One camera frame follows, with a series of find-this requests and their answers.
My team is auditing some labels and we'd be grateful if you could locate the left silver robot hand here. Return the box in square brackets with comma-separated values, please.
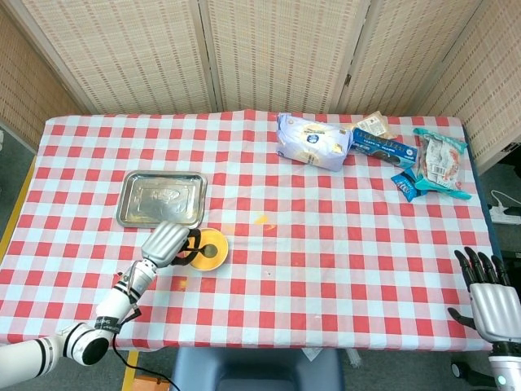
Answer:
[140, 221, 205, 269]

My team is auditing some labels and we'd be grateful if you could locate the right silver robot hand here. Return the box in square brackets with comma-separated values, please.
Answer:
[447, 246, 521, 354]

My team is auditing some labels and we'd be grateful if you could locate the black-handled metal spoon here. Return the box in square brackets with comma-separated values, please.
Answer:
[185, 243, 219, 260]

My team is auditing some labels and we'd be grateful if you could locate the rectangular metal tray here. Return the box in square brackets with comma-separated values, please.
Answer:
[116, 170, 208, 230]

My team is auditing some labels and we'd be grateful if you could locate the black caster wheel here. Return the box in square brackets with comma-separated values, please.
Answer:
[450, 360, 489, 384]

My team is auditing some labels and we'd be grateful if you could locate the white power strip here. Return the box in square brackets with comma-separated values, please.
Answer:
[490, 205, 521, 225]

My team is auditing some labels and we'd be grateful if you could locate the orange box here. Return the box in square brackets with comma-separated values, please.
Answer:
[133, 374, 170, 391]

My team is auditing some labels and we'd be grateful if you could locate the red white checkered tablecloth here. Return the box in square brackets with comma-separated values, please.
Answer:
[0, 109, 508, 352]

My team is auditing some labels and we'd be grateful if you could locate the small blue snack packet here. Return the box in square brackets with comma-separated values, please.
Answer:
[390, 167, 428, 203]

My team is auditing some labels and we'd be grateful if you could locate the teal clear snack bag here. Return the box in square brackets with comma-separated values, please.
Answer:
[412, 127, 473, 200]

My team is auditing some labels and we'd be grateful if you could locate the dark blue chair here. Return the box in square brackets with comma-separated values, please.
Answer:
[170, 347, 345, 391]

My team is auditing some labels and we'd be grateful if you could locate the light purple biscuit bag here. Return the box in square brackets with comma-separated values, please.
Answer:
[275, 112, 352, 173]

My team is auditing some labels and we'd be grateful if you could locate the blue sandwich cookie package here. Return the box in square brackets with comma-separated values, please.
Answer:
[350, 127, 419, 169]

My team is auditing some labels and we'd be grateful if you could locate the tan snack packet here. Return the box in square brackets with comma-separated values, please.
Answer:
[352, 110, 399, 139]

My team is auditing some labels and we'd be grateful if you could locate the woven folding screen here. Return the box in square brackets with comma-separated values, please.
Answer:
[0, 0, 521, 172]

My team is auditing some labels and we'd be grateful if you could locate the white power cable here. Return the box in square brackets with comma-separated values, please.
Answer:
[490, 189, 519, 209]

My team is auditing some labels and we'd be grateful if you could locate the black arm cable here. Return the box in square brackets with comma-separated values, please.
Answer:
[112, 307, 180, 391]

